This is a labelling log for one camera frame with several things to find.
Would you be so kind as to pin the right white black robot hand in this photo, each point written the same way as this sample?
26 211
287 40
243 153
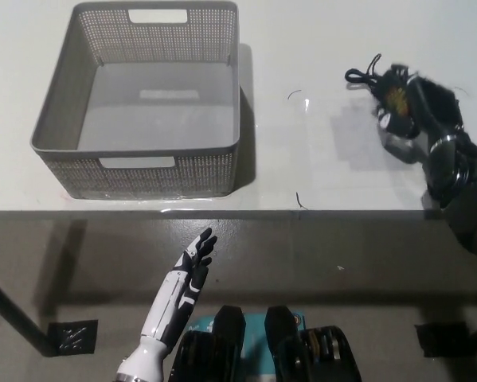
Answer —
437 107

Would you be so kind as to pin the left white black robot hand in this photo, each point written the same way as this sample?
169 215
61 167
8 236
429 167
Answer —
170 306

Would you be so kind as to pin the black teal robot torso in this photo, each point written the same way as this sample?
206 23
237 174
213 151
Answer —
230 342

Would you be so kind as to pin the black floor tape patch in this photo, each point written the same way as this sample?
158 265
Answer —
442 340
73 337

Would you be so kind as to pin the grey perforated plastic basket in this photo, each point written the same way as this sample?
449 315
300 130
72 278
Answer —
146 175

